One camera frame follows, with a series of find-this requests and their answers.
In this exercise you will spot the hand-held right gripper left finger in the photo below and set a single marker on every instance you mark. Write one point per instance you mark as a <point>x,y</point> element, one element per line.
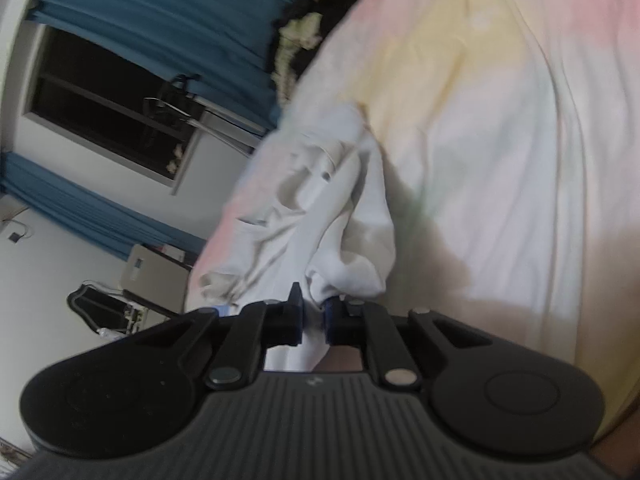
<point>298,317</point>

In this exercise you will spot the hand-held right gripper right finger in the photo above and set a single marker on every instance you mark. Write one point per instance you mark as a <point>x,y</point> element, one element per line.
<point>328,321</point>

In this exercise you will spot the light grey t-shirt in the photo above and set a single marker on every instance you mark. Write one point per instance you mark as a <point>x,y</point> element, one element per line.
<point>350,240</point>

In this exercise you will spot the pile of dark clothes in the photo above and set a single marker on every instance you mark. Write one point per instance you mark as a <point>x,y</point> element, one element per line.
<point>330,5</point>

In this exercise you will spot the beige and black chair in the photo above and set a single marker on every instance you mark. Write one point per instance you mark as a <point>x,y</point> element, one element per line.
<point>155,275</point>

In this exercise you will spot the garment steamer stand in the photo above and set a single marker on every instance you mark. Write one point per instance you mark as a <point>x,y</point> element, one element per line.
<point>200,117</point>

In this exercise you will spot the narrow blue curtain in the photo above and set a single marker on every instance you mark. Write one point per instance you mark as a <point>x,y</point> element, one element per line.
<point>90,210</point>

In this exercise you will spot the pastel tie-dye bed blanket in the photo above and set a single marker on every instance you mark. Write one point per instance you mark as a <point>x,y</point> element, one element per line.
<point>500,160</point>

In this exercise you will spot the cream knitted plush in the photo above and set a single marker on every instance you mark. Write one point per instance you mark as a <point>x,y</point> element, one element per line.
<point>300,30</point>

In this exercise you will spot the dark window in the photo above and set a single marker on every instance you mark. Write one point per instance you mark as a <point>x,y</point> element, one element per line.
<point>100,105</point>

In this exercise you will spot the wide blue curtain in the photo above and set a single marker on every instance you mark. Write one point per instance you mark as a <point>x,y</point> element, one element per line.
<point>175,15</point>

